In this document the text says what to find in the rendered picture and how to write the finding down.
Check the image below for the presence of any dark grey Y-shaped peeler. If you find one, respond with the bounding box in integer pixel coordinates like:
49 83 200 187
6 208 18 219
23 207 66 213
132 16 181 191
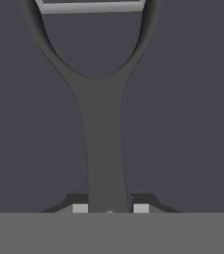
18 0 161 214

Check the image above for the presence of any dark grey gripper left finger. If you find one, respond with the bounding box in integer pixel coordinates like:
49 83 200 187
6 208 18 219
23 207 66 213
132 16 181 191
40 192 90 214

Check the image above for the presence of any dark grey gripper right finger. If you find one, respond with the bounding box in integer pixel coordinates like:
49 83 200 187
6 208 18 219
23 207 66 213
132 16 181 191
129 192 181 214

